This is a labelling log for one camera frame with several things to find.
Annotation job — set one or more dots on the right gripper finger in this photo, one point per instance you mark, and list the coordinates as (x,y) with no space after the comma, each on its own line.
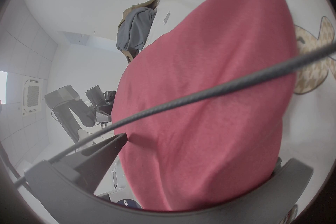
(99,157)

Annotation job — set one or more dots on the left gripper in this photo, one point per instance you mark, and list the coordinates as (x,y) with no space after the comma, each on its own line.
(103,114)

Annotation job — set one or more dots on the red shirt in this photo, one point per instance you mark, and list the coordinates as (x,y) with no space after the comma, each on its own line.
(210,86)

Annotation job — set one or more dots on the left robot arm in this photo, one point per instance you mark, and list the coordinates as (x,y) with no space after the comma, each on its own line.
(65,95)

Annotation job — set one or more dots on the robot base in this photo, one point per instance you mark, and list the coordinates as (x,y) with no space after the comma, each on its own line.
(118,186)

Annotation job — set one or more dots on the white ceiling air conditioner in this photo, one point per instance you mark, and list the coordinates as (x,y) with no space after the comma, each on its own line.
(32,97)

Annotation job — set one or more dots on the grey garment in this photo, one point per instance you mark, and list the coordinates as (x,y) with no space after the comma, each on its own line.
(133,28)

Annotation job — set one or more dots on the brown garment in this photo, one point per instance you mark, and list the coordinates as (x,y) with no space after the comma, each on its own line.
(147,3)

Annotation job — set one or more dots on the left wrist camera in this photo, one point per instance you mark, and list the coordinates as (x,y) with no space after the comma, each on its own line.
(110,95)

